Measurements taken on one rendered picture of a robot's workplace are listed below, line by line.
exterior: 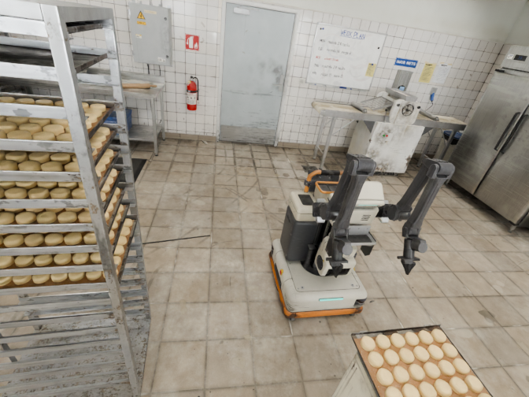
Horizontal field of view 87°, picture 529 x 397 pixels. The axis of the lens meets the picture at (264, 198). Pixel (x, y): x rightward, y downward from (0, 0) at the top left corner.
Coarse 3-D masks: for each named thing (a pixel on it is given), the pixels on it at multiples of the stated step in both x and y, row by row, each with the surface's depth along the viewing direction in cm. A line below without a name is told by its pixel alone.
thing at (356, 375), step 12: (360, 360) 105; (348, 372) 113; (360, 372) 104; (348, 384) 112; (360, 384) 104; (372, 384) 97; (336, 396) 122; (348, 396) 112; (360, 396) 104; (372, 396) 97
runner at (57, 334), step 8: (80, 328) 116; (88, 328) 116; (96, 328) 114; (104, 328) 115; (112, 328) 116; (8, 336) 110; (16, 336) 107; (24, 336) 108; (32, 336) 109; (40, 336) 110; (48, 336) 111; (56, 336) 112; (64, 336) 112
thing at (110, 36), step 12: (108, 36) 97; (108, 48) 98; (120, 84) 106; (120, 96) 108; (120, 120) 112; (120, 144) 117; (132, 168) 127; (132, 180) 127; (132, 192) 130; (144, 264) 158; (144, 276) 160
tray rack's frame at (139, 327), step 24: (0, 0) 54; (24, 0) 56; (48, 0) 77; (0, 336) 134; (72, 336) 164; (96, 336) 166; (144, 336) 170; (24, 360) 150; (96, 360) 155; (144, 360) 159; (72, 384) 144
